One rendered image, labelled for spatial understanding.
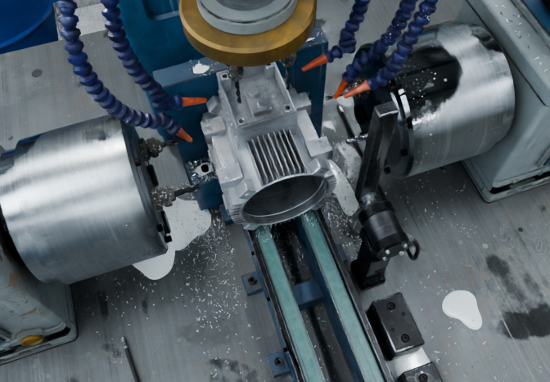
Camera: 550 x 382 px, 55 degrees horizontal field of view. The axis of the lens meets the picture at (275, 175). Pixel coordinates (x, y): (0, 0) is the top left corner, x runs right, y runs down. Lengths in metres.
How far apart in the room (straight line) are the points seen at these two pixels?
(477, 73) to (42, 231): 0.71
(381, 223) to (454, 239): 0.32
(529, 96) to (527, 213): 0.33
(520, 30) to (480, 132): 0.18
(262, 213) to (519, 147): 0.48
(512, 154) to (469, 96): 0.20
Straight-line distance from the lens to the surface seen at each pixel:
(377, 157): 0.81
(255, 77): 0.92
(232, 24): 0.67
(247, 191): 0.83
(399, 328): 1.01
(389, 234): 0.86
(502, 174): 1.13
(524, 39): 0.99
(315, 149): 0.88
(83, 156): 0.83
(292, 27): 0.69
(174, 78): 0.90
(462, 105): 0.91
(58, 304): 1.05
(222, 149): 0.90
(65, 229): 0.83
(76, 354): 1.11
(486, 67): 0.94
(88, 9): 2.25
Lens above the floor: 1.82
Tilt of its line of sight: 60 degrees down
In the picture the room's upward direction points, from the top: 3 degrees counter-clockwise
